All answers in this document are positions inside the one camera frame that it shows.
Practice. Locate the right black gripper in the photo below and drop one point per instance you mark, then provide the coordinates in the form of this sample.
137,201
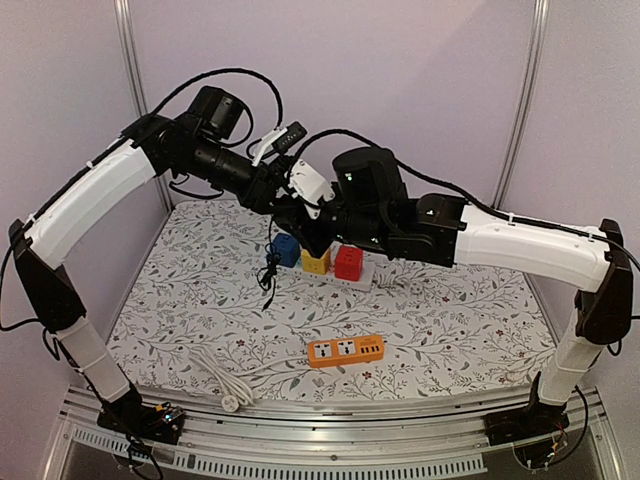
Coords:
327,223

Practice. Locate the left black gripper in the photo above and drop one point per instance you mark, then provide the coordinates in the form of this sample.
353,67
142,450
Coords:
261,192

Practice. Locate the yellow cube socket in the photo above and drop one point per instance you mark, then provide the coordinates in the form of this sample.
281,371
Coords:
315,265

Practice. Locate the blue cube socket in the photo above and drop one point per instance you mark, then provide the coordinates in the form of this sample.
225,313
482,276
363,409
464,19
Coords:
287,247

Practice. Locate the red cube socket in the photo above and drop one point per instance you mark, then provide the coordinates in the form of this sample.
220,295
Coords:
348,263

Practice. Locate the orange USB power strip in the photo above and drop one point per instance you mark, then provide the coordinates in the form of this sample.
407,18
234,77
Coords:
345,351

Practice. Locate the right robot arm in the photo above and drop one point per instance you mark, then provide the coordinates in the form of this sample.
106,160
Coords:
367,206

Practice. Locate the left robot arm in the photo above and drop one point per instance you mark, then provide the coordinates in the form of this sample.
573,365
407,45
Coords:
195,143

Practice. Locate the floral table cloth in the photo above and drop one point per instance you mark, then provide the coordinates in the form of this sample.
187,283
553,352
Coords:
446,331

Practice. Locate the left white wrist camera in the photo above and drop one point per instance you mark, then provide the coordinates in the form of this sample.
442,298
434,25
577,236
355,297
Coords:
278,140

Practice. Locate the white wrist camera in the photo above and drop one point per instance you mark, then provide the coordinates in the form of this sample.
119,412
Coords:
278,140
311,187

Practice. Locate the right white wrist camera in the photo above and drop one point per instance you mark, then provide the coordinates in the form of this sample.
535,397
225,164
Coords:
311,187

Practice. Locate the left aluminium frame post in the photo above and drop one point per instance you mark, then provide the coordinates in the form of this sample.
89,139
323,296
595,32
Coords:
125,29

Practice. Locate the aluminium frame post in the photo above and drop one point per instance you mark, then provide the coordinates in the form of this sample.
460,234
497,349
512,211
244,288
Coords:
125,29
527,90

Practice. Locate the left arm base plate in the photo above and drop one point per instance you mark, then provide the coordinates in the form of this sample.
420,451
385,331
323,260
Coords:
162,423

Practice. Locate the right aluminium frame post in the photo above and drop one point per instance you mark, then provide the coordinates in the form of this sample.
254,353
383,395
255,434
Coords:
527,90

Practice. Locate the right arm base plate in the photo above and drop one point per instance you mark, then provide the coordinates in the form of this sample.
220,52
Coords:
523,423

